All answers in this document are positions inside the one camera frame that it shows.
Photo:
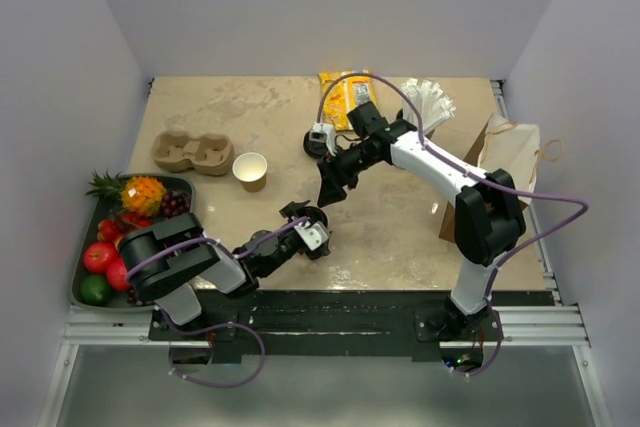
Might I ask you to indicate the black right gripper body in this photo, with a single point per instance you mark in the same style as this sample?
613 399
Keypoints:
352 162

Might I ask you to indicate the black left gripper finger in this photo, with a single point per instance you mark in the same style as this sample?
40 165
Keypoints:
294 210
321 251

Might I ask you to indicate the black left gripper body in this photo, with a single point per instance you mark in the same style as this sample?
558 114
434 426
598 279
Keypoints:
288 244

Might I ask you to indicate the black plastic cup lid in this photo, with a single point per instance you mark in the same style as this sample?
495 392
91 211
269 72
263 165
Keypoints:
314 215

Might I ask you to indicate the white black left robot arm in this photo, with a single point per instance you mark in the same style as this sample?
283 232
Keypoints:
162 260

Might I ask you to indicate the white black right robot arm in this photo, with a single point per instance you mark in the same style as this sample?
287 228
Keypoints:
488 221

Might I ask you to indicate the yellow snack bag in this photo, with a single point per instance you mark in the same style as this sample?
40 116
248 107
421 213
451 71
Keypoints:
345 96

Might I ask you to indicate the purple grapes bunch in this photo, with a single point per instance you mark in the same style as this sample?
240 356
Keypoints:
174 203

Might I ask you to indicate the cardboard cup carrier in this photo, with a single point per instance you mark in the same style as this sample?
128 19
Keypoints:
178 151

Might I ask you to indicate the brown paper bag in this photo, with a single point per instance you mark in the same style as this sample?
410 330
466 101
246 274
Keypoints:
514 147

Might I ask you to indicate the orange horned melon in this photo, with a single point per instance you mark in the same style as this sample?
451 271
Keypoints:
142 195

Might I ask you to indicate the red apple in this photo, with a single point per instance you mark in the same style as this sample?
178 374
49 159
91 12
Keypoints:
116 276
98 256

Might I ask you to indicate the red strawberries cluster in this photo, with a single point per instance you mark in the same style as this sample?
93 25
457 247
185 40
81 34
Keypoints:
114 229

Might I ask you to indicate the small pineapple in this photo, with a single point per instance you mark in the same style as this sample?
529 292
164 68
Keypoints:
106 186

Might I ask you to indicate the green fruit tray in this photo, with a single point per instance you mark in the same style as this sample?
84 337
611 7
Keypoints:
127 301

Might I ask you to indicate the green lime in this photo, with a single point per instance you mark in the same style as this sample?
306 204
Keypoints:
95 290

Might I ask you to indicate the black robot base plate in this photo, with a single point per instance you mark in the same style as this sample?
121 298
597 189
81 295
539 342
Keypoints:
414 324

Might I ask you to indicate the aluminium frame rail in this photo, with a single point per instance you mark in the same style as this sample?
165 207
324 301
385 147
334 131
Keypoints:
538 370

